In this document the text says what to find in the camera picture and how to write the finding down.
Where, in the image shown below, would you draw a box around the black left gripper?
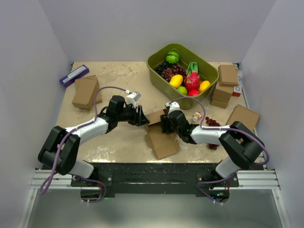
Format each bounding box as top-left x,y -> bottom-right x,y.
116,103 -> 150,127

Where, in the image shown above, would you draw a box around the brown cardboard box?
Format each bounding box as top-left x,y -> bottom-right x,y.
145,109 -> 180,160

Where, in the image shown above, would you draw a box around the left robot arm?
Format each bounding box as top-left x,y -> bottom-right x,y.
38,92 -> 150,186

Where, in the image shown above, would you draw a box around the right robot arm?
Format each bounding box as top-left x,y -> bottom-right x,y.
161,110 -> 267,187

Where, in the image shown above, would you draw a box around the bottom stacked cardboard box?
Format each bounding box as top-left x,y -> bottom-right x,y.
210,99 -> 228,109

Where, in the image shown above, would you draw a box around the stacked cardboard box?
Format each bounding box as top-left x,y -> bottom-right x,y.
211,82 -> 234,104
218,65 -> 238,87
210,99 -> 228,109

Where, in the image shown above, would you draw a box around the folded cardboard box upper left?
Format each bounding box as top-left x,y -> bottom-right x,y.
72,76 -> 99,110

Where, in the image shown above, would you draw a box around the middle stacked cardboard box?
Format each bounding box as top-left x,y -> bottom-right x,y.
211,82 -> 234,104

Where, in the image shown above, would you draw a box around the purple flat box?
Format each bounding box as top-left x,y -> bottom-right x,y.
59,65 -> 89,88

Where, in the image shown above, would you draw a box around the top stacked cardboard box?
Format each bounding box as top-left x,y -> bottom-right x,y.
218,65 -> 238,87

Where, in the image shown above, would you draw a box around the red white small box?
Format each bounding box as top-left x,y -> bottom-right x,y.
232,85 -> 242,97

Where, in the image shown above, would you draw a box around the large folded cardboard box right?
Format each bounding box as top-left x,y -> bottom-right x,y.
226,105 -> 260,132

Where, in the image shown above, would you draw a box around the green lime toy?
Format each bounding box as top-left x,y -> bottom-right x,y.
177,86 -> 188,95

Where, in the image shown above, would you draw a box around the yellow mango toy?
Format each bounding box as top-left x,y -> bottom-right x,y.
169,75 -> 183,88

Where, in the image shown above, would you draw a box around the dark red grape bunch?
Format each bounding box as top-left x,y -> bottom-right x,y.
205,116 -> 221,150

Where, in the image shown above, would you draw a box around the green plastic bin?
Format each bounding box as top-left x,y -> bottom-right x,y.
146,43 -> 219,100

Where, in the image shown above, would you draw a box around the red dragon fruit toy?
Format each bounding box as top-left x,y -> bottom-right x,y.
184,62 -> 200,92

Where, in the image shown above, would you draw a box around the dark grapes in bin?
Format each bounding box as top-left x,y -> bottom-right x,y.
155,62 -> 186,82

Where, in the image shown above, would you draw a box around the orange yellow fruit toy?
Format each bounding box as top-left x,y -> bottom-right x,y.
199,80 -> 210,92

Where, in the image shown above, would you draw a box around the green round fruit toy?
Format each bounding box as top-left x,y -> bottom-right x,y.
165,51 -> 180,64

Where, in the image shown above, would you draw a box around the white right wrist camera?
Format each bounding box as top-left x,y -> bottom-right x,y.
165,101 -> 180,114

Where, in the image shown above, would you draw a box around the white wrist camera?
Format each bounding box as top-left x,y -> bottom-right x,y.
126,92 -> 141,107
165,101 -> 180,114

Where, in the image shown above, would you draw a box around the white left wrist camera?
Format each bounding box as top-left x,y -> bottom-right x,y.
126,92 -> 141,107

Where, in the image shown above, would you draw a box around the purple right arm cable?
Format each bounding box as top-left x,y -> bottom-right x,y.
168,96 -> 270,165

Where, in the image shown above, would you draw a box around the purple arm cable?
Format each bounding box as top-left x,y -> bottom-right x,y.
168,96 -> 270,165
39,86 -> 130,196

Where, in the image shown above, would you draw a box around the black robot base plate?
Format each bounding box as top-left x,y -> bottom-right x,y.
70,162 -> 240,199

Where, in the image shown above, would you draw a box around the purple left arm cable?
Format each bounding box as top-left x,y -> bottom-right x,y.
39,86 -> 130,196

